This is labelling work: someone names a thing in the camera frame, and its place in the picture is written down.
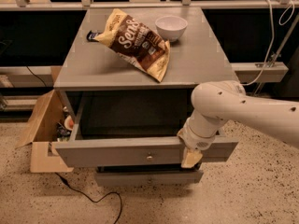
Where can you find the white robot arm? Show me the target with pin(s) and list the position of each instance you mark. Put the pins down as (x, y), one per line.
(215, 103)

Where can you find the grey drawer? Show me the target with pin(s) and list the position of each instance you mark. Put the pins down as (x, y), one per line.
(147, 178)
(125, 128)

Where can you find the small dark blue packet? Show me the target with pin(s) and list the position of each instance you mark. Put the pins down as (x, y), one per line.
(91, 36)

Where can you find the grey bottom drawer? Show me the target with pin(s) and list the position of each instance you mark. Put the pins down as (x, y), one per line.
(147, 178)

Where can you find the grey drawer cabinet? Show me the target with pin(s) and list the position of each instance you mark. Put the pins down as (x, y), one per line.
(195, 58)

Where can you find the white bowl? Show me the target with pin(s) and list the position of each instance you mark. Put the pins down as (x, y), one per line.
(171, 27)

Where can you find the grey top drawer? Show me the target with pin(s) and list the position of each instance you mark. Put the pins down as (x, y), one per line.
(125, 128)

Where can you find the brown yellow chip bag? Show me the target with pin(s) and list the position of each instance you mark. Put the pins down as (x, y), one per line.
(136, 43)

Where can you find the cardboard box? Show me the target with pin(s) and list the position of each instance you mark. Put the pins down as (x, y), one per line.
(40, 133)

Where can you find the grey metal railing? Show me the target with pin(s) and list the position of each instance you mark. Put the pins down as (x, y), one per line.
(85, 4)

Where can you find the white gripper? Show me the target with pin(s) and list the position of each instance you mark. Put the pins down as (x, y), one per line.
(194, 140)

